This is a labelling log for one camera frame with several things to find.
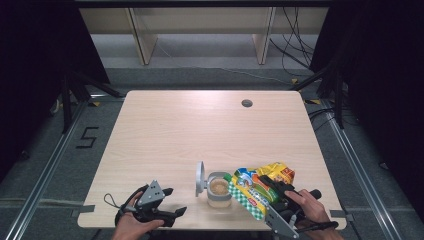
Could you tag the black metal stand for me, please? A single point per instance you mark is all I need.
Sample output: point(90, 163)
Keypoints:
point(338, 100)
point(66, 106)

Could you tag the metal floor rail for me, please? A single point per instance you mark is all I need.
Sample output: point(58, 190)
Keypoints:
point(46, 166)
point(360, 166)

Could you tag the person's right hand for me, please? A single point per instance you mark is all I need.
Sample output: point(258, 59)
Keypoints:
point(313, 210)

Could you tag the grey tape strip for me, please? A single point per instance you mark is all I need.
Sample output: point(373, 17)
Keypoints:
point(83, 210)
point(343, 215)

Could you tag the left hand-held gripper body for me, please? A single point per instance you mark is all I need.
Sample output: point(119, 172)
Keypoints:
point(151, 196)

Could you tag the black curtain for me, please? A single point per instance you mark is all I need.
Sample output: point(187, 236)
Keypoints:
point(383, 83)
point(33, 66)

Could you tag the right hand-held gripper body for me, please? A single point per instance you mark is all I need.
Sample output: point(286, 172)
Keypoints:
point(280, 221)

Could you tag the yellow green seasoning pouch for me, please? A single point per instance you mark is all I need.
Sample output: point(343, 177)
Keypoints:
point(250, 190)

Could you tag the light wooden shelf unit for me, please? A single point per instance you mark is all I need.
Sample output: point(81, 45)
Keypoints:
point(200, 20)

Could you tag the round grey table grommet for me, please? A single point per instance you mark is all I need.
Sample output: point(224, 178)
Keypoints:
point(247, 103)

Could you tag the clear glass jar with lid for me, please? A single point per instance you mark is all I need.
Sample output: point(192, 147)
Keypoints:
point(218, 191)

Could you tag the person's left hand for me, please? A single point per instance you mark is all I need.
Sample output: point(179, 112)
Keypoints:
point(130, 230)

